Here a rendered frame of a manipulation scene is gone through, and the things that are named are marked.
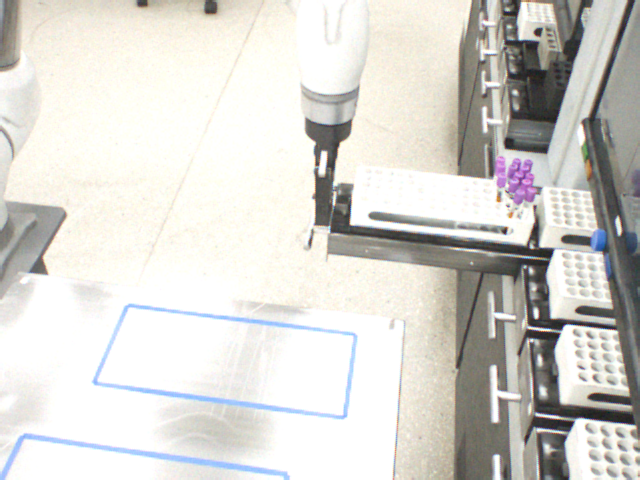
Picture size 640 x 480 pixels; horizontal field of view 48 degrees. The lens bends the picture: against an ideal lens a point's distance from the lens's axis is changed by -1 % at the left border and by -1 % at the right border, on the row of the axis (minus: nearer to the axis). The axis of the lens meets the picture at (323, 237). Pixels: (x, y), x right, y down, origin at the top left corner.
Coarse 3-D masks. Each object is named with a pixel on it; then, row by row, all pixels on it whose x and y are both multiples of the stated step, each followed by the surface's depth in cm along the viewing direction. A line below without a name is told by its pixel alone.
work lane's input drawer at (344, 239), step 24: (336, 192) 129; (312, 216) 132; (336, 216) 123; (336, 240) 122; (360, 240) 121; (384, 240) 121; (408, 240) 121; (432, 240) 120; (456, 240) 120; (528, 240) 120; (432, 264) 123; (456, 264) 122; (480, 264) 121; (504, 264) 120; (528, 264) 120
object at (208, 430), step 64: (0, 320) 104; (64, 320) 104; (128, 320) 105; (192, 320) 105; (256, 320) 105; (320, 320) 106; (384, 320) 106; (0, 384) 96; (64, 384) 96; (128, 384) 97; (192, 384) 97; (256, 384) 97; (320, 384) 98; (384, 384) 98; (0, 448) 89; (64, 448) 90; (128, 448) 90; (192, 448) 90; (256, 448) 90; (320, 448) 91; (384, 448) 91
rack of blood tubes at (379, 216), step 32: (384, 192) 121; (416, 192) 120; (448, 192) 121; (480, 192) 121; (352, 224) 122; (384, 224) 120; (416, 224) 123; (448, 224) 123; (480, 224) 121; (512, 224) 116
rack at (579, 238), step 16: (544, 192) 121; (560, 192) 122; (576, 192) 122; (544, 208) 119; (560, 208) 119; (576, 208) 120; (592, 208) 119; (544, 224) 117; (560, 224) 117; (576, 224) 116; (592, 224) 117; (544, 240) 118; (560, 240) 121; (576, 240) 121
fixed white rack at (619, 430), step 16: (576, 432) 88; (592, 432) 90; (608, 432) 90; (624, 432) 89; (576, 448) 87; (592, 448) 87; (608, 448) 88; (624, 448) 88; (576, 464) 87; (592, 464) 85; (608, 464) 85; (624, 464) 86
